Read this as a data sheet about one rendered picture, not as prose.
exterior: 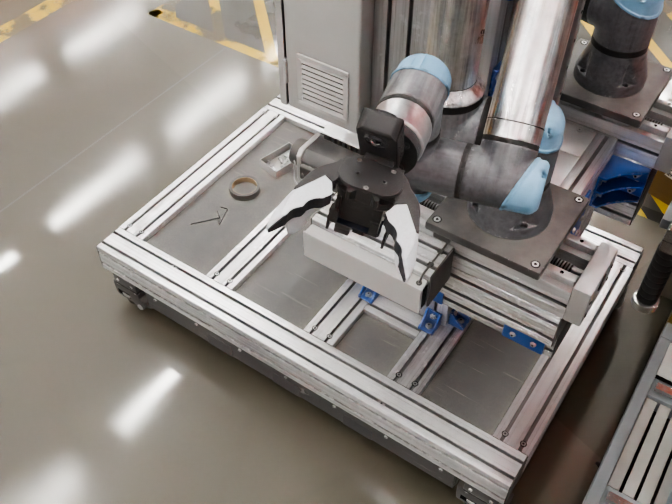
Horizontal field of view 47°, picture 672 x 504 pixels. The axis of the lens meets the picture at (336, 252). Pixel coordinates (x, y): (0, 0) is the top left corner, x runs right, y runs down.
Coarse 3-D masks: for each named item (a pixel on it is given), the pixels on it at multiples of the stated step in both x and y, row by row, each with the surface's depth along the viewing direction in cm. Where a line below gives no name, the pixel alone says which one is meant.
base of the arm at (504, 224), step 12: (468, 204) 140; (480, 204) 136; (540, 204) 133; (552, 204) 138; (480, 216) 136; (492, 216) 135; (504, 216) 134; (516, 216) 133; (528, 216) 134; (540, 216) 134; (480, 228) 138; (492, 228) 136; (504, 228) 135; (516, 228) 134; (528, 228) 135; (540, 228) 136
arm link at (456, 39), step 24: (432, 0) 115; (456, 0) 111; (480, 0) 112; (432, 24) 117; (456, 24) 114; (480, 24) 115; (432, 48) 119; (456, 48) 117; (480, 48) 119; (456, 72) 120; (456, 96) 123; (480, 96) 124; (456, 120) 125
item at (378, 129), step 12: (360, 120) 79; (372, 120) 79; (384, 120) 78; (396, 120) 78; (360, 132) 80; (372, 132) 79; (384, 132) 78; (396, 132) 78; (360, 144) 84; (372, 144) 80; (384, 144) 80; (396, 144) 80; (384, 156) 85; (396, 156) 84
